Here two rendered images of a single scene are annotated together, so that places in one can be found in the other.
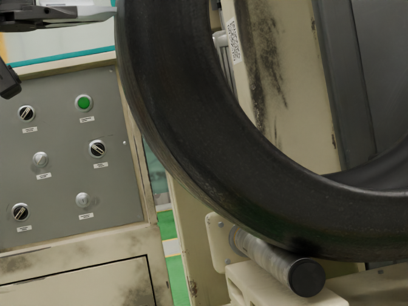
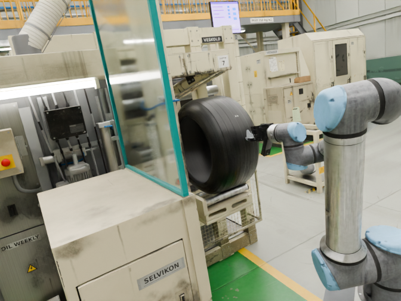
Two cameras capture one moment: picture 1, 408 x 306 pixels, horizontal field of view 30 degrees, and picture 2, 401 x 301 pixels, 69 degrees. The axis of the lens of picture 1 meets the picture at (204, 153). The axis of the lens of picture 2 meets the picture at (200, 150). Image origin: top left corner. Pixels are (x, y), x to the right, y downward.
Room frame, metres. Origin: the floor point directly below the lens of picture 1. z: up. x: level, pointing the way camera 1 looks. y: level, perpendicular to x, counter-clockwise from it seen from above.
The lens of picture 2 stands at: (1.78, 1.45, 1.59)
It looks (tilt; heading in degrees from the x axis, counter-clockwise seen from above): 13 degrees down; 248
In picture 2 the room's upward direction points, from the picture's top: 9 degrees counter-clockwise
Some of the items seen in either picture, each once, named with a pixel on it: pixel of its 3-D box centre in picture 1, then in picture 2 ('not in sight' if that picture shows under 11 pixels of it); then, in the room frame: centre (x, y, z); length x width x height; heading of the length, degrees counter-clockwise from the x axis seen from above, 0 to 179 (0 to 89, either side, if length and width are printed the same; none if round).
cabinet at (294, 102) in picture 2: not in sight; (290, 114); (-2.44, -3.50, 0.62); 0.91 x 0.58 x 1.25; 5
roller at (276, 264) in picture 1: (272, 254); (225, 194); (1.04, -0.07, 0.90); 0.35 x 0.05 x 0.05; 8
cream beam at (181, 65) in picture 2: not in sight; (185, 65); (0.98, -0.52, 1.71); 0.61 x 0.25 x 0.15; 8
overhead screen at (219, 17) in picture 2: not in sight; (225, 18); (-1.09, -3.42, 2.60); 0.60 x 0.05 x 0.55; 5
